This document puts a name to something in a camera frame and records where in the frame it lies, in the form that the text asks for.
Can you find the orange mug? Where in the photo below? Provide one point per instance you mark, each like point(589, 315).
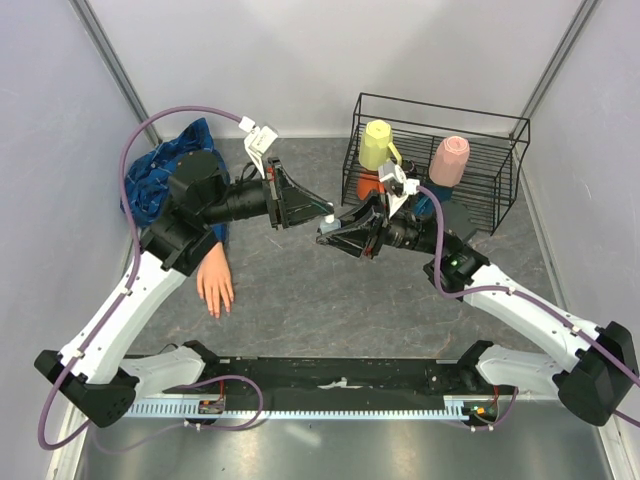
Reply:
point(368, 182)

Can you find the blue mug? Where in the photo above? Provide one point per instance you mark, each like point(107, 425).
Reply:
point(424, 205)

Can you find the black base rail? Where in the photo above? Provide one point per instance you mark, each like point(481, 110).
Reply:
point(341, 383)

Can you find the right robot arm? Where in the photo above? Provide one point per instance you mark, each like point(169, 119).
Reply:
point(589, 368)

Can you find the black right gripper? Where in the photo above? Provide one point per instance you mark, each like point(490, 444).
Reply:
point(354, 240)

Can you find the black mug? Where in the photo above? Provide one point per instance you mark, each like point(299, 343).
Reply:
point(409, 169)

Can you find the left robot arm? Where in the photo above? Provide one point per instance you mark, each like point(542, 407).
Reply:
point(94, 371)

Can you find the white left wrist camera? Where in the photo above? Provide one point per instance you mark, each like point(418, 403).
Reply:
point(258, 140)

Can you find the pink faceted mug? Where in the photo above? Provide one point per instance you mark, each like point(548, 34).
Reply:
point(449, 161)

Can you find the clear nail polish bottle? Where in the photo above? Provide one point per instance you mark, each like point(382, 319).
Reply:
point(329, 223)

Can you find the yellow faceted mug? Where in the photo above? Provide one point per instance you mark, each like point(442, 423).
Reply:
point(376, 145)

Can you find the mannequin hand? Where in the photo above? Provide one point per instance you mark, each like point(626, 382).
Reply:
point(214, 282)

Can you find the blue plaid shirt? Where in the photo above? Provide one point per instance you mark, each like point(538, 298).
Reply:
point(146, 181)

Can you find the black wire rack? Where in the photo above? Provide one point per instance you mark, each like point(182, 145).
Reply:
point(490, 182)

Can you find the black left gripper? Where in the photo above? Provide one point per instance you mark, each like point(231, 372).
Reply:
point(288, 201)

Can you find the light blue cable duct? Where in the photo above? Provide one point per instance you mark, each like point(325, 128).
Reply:
point(194, 408)

